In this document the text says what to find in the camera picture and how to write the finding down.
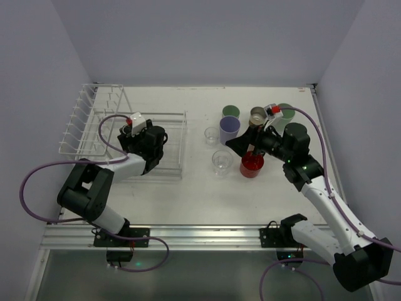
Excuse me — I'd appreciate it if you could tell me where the white wire dish rack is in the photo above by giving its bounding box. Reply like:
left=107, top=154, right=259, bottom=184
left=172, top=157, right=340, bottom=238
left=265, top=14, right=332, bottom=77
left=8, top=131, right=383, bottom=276
left=59, top=83, right=187, bottom=182

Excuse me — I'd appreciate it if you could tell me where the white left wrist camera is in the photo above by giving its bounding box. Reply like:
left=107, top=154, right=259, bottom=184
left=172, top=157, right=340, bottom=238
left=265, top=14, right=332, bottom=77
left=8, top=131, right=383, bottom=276
left=127, top=112, right=147, bottom=137

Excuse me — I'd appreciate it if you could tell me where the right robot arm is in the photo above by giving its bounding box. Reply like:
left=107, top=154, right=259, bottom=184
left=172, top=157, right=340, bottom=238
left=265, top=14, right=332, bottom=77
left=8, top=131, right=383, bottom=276
left=225, top=123, right=393, bottom=292

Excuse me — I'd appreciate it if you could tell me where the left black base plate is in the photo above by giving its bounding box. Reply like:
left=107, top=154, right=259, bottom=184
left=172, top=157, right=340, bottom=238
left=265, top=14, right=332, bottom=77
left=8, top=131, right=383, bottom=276
left=91, top=226, right=150, bottom=267

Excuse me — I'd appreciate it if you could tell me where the red mug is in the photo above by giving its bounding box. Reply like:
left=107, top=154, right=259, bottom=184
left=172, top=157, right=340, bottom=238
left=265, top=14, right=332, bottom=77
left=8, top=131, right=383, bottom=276
left=240, top=151, right=264, bottom=178

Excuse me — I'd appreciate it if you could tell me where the clear glass front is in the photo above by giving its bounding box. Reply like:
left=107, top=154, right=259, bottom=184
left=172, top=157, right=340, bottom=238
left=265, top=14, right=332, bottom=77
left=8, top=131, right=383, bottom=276
left=212, top=150, right=233, bottom=176

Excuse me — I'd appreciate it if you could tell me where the tall light green cup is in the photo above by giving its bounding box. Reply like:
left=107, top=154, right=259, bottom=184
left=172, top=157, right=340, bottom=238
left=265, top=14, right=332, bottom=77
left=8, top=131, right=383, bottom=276
left=276, top=103, right=296, bottom=130

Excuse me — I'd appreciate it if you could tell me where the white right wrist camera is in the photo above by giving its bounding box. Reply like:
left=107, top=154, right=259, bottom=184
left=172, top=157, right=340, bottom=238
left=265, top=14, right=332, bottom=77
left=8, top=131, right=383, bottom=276
left=264, top=103, right=283, bottom=129

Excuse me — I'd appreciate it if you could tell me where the aluminium mounting rail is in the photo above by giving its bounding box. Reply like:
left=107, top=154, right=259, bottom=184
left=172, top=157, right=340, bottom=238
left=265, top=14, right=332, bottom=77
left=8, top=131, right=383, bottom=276
left=40, top=224, right=372, bottom=251

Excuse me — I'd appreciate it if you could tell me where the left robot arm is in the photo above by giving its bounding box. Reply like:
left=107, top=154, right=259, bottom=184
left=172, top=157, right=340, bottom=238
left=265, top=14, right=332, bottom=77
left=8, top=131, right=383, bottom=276
left=57, top=120, right=168, bottom=248

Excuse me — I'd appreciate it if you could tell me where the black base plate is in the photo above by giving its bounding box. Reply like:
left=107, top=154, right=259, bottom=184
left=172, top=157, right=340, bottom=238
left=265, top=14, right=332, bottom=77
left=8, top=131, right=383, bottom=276
left=259, top=224, right=305, bottom=268
left=91, top=226, right=150, bottom=267

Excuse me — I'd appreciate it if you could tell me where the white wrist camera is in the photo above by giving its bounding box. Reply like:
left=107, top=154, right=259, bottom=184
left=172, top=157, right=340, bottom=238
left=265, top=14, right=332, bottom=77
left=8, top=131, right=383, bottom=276
left=127, top=112, right=147, bottom=137
left=264, top=103, right=283, bottom=129

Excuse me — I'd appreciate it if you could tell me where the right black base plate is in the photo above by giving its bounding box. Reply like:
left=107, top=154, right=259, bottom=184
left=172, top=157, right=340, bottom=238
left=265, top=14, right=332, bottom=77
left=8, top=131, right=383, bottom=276
left=259, top=224, right=305, bottom=268

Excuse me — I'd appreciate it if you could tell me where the small clear faceted glass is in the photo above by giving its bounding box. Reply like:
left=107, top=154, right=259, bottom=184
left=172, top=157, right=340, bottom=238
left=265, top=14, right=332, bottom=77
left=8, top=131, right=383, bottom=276
left=204, top=127, right=219, bottom=145

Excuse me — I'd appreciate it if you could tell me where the lavender plastic cup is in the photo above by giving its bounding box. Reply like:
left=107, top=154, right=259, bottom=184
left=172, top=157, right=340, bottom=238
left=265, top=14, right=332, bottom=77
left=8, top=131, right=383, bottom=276
left=219, top=116, right=241, bottom=145

